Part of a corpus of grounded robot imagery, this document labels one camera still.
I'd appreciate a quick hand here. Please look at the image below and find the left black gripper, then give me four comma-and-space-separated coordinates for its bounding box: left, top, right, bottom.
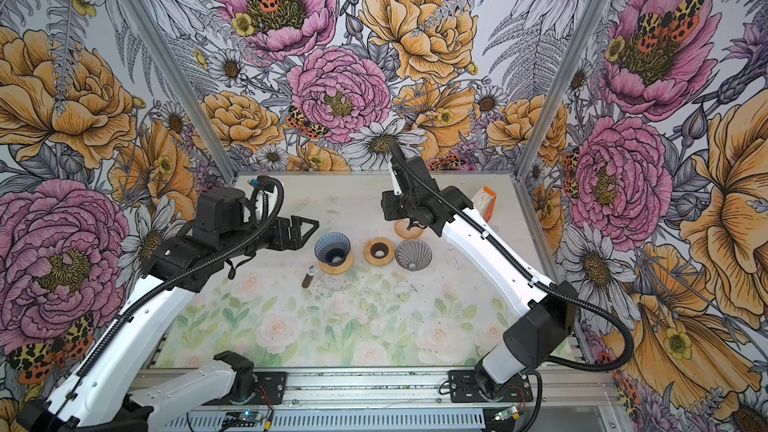
221, 214, 319, 259

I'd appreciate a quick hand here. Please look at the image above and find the blue ribbed dripper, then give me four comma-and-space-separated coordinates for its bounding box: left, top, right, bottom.
314, 232, 351, 264

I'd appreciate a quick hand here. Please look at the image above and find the wooden ring holder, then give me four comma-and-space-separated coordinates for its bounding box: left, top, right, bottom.
318, 252, 354, 276
364, 237, 396, 267

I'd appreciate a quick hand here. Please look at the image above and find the clear glass carafe brown handle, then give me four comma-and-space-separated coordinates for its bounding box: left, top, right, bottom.
301, 266, 355, 292

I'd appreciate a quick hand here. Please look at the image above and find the coffee filter pack orange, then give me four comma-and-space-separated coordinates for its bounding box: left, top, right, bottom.
472, 186, 497, 222

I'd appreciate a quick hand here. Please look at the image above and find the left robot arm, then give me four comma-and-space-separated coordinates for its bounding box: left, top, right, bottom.
16, 176, 319, 431

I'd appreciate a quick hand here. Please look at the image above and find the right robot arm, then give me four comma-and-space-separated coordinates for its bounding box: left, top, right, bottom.
381, 153, 576, 398

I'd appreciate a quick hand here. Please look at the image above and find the grey ribbed dripper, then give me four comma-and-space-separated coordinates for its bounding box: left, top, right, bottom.
395, 239, 433, 272

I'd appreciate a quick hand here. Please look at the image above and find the orange glass pitcher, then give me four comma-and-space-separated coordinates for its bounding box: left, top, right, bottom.
394, 219, 424, 240

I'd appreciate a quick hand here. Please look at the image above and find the green circuit board left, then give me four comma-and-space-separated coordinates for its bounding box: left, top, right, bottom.
222, 411, 268, 427

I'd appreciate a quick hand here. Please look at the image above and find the green circuit board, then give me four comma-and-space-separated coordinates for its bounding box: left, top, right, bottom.
222, 411, 268, 427
493, 405, 520, 421

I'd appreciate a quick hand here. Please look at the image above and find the green circuit board right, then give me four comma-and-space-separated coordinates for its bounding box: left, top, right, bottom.
493, 405, 520, 421

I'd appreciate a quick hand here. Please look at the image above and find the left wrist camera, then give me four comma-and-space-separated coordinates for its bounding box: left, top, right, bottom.
248, 175, 271, 221

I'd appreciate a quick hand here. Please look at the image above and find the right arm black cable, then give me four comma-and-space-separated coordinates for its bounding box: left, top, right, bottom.
388, 143, 635, 373

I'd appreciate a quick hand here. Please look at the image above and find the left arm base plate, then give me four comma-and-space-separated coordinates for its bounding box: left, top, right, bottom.
242, 371, 288, 406

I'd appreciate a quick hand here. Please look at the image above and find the aluminium front rail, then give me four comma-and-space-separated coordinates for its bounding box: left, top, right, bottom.
270, 365, 619, 412

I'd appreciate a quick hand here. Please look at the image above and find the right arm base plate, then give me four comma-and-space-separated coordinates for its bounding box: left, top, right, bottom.
438, 369, 534, 404

